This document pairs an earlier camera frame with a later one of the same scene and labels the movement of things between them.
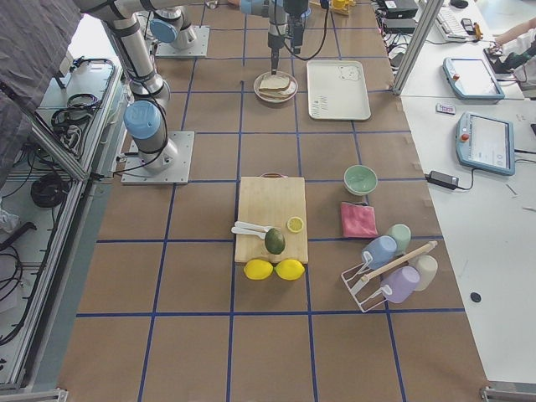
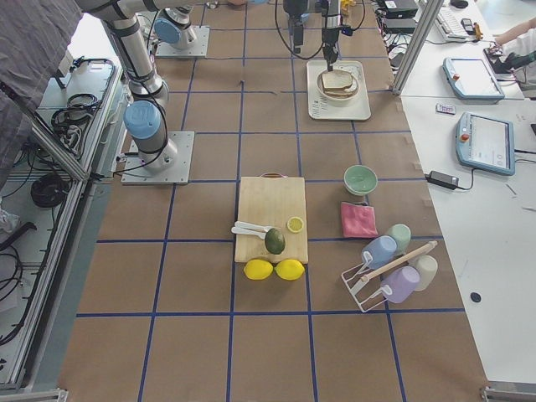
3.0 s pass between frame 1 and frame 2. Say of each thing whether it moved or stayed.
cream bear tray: stayed
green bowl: stayed
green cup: stayed
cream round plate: moved
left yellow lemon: stayed
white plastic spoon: stayed
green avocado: stayed
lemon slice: stayed
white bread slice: moved
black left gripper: moved
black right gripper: stayed
